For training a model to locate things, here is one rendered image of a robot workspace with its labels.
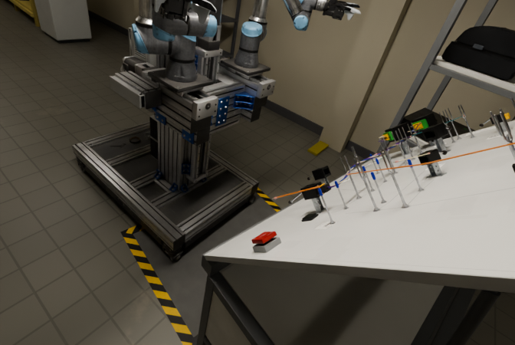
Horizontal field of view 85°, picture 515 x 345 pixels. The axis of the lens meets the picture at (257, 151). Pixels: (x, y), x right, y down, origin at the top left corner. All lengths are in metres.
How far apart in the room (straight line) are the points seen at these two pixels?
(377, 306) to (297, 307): 0.29
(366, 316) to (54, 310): 1.55
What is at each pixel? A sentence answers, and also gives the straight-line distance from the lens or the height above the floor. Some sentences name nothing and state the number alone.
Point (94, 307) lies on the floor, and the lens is 1.94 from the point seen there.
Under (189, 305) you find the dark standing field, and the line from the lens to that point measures 1.88.
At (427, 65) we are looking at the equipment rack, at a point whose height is 1.43.
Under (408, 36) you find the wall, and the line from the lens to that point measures 3.23.
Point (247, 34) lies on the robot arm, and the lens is 1.70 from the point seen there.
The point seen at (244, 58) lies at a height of 1.21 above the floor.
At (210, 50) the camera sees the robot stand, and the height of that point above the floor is 1.26.
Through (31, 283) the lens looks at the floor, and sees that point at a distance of 2.13.
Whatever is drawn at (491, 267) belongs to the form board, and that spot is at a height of 1.45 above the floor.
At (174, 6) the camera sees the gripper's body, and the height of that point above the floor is 1.55.
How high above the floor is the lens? 1.69
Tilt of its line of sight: 34 degrees down
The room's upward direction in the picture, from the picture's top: 13 degrees clockwise
